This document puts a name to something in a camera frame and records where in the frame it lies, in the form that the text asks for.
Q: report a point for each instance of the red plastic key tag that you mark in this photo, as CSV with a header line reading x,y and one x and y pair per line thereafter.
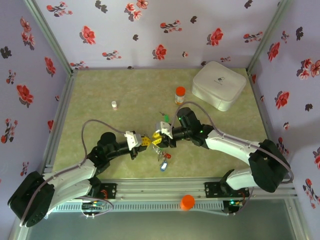
x,y
168,156

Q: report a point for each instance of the silver keyring bunch with keys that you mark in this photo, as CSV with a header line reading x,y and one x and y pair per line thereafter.
x,y
158,152

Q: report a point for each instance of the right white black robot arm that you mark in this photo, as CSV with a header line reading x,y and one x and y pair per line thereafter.
x,y
232,145

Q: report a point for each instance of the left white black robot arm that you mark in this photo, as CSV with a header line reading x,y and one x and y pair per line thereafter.
x,y
70,172

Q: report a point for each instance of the key with green tag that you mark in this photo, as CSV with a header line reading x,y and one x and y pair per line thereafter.
x,y
165,117

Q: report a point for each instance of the orange-lid pill bottle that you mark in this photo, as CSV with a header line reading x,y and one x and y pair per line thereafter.
x,y
180,96

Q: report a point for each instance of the small white pink-label bottle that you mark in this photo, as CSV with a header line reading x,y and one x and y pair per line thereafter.
x,y
114,105

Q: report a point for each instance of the white zip case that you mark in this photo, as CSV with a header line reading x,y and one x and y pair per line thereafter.
x,y
217,83

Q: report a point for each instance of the left controller circuit board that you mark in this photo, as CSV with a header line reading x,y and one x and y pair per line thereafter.
x,y
92,206

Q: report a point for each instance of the controller circuit board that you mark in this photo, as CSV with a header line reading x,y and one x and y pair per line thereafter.
x,y
235,203
92,206

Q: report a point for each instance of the orange plastic cylinder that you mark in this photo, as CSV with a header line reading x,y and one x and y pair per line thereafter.
x,y
187,202

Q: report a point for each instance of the right controller circuit board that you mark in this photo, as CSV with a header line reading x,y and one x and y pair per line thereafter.
x,y
235,203

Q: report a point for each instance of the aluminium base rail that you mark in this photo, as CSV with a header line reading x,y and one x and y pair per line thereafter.
x,y
160,188

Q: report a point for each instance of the aluminium frame floor rail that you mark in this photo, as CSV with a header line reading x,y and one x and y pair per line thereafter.
x,y
265,117
61,117

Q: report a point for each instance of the aluminium frame post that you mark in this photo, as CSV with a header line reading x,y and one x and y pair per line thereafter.
x,y
270,35
50,37

